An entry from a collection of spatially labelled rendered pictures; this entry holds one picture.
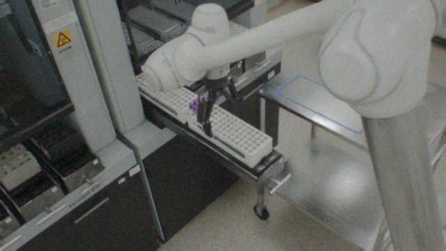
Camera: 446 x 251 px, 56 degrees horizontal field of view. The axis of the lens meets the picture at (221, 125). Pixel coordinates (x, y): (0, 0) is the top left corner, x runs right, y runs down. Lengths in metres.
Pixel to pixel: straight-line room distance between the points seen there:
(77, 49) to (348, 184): 1.29
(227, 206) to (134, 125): 0.83
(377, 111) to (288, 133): 1.90
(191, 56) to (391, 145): 0.50
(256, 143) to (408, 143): 0.64
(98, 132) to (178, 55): 0.59
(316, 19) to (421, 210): 0.43
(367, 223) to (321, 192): 0.23
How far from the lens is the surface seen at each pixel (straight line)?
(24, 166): 1.43
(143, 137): 1.58
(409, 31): 0.68
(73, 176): 1.44
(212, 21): 1.13
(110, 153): 1.55
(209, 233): 2.15
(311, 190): 1.95
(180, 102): 1.50
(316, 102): 1.54
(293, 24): 0.95
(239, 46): 0.96
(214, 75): 1.22
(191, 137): 1.45
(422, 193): 0.85
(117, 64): 1.45
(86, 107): 1.45
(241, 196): 2.27
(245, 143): 1.32
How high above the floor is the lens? 1.80
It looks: 43 degrees down
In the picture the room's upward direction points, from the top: 5 degrees counter-clockwise
